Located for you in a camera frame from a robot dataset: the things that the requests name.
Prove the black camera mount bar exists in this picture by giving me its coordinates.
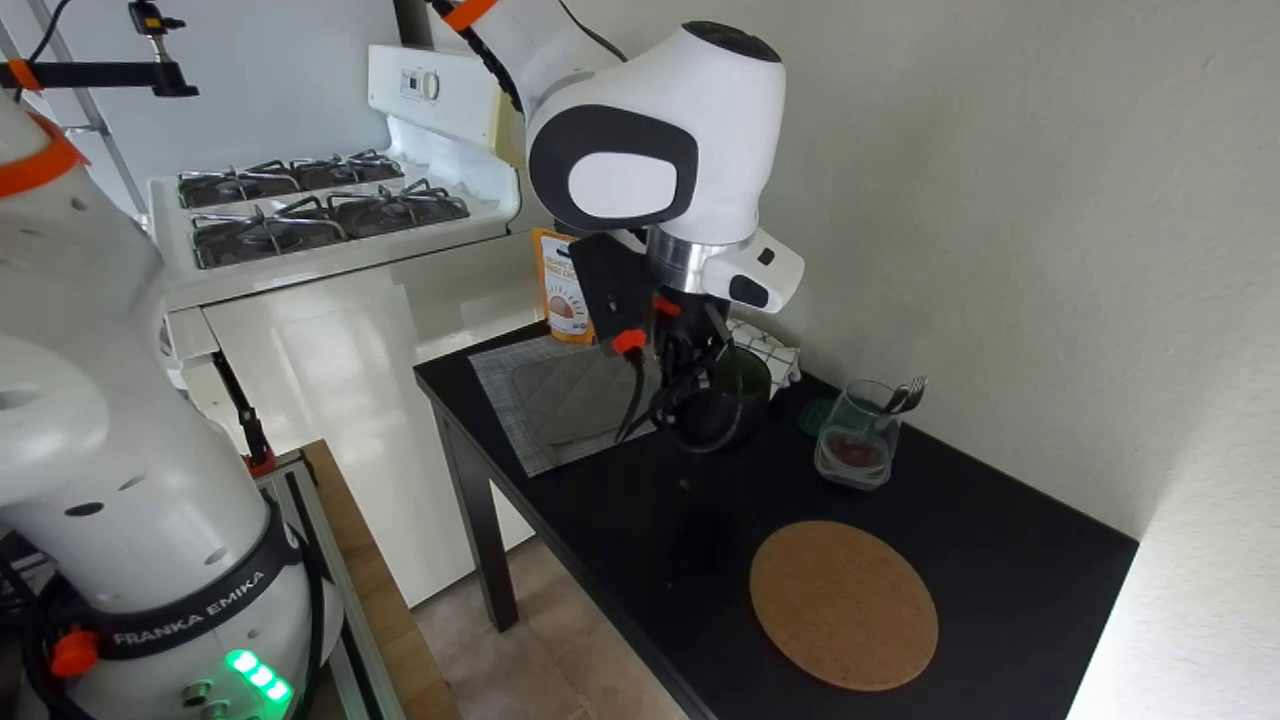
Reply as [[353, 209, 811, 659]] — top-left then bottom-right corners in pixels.
[[0, 0, 202, 99]]

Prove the black mug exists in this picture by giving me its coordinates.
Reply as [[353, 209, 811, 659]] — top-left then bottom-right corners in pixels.
[[660, 344, 774, 457]]

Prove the white stove unit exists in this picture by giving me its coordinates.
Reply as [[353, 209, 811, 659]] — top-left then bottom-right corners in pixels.
[[148, 37, 561, 614]]

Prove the black table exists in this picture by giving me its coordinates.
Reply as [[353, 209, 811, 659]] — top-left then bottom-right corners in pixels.
[[411, 283, 1143, 720]]

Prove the black wrist camera block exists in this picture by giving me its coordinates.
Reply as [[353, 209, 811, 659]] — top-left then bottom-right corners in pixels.
[[566, 234, 660, 347]]

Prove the black rod with red base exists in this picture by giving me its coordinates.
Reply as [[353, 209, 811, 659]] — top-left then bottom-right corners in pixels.
[[209, 347, 285, 482]]

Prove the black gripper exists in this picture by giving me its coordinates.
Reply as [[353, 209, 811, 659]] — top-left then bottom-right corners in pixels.
[[648, 294, 749, 430]]

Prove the wooden board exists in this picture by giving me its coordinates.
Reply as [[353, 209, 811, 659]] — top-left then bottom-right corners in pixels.
[[294, 441, 463, 720]]

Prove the round cork coaster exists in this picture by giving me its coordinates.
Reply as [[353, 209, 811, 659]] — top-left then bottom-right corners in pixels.
[[742, 517, 942, 695]]

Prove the grey rectangular mat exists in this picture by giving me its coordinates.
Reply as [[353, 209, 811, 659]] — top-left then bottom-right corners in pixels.
[[463, 332, 662, 485]]

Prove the glass cup with dark contents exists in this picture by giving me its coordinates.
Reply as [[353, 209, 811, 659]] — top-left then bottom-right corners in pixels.
[[811, 376, 928, 494]]

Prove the black stove grate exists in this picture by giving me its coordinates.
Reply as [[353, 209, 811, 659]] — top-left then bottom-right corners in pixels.
[[176, 148, 405, 211], [186, 178, 476, 271]]

